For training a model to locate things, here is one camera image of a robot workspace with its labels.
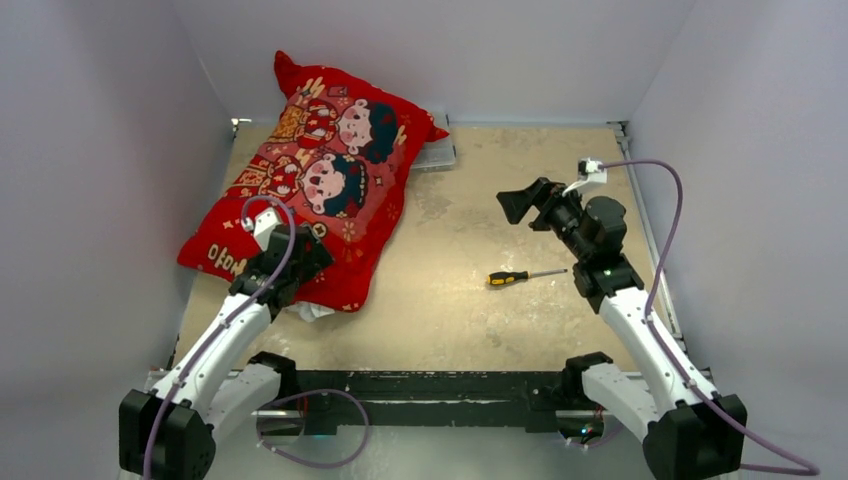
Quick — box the white pillow insert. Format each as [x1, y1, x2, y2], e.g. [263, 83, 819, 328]
[290, 302, 335, 323]

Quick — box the red printed pillowcase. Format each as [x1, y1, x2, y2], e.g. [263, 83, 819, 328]
[177, 52, 447, 313]

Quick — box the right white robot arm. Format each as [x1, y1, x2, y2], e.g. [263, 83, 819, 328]
[496, 177, 747, 479]

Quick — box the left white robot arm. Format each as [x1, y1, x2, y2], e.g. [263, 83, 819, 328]
[118, 224, 333, 479]

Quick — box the yellow black screwdriver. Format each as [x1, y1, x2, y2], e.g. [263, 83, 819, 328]
[486, 268, 568, 287]

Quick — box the clear plastic organizer box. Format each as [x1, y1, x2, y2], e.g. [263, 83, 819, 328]
[411, 112, 457, 171]

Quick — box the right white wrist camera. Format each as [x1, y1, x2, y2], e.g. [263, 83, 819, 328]
[562, 158, 608, 197]

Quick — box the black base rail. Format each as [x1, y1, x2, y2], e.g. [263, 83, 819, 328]
[248, 352, 611, 435]

